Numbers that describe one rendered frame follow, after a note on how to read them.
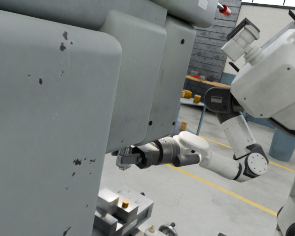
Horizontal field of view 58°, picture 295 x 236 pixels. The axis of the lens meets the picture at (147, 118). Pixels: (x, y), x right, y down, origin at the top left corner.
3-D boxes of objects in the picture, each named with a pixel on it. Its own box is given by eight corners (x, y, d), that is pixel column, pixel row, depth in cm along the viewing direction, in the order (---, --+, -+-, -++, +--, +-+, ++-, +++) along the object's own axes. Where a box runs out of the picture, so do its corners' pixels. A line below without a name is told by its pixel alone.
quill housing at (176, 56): (121, 116, 89) (140, 17, 80) (175, 137, 79) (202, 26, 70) (78, 124, 73) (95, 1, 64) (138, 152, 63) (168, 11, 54)
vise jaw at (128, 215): (104, 195, 97) (105, 185, 96) (136, 215, 90) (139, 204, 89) (92, 201, 92) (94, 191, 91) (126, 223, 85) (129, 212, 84)
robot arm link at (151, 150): (126, 132, 83) (155, 130, 91) (121, 159, 86) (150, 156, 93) (149, 149, 74) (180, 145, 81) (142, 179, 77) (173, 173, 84)
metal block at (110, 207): (102, 203, 89) (105, 188, 88) (116, 211, 86) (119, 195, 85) (92, 210, 85) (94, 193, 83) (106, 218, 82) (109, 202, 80)
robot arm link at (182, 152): (162, 131, 87) (187, 129, 94) (150, 154, 93) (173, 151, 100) (181, 156, 81) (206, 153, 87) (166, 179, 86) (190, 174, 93)
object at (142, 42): (75, 112, 73) (88, 13, 66) (146, 143, 61) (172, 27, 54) (7, 121, 57) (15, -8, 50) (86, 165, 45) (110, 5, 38)
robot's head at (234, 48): (238, 66, 92) (220, 48, 92) (261, 44, 89) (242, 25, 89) (240, 67, 86) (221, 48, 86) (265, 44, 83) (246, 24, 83)
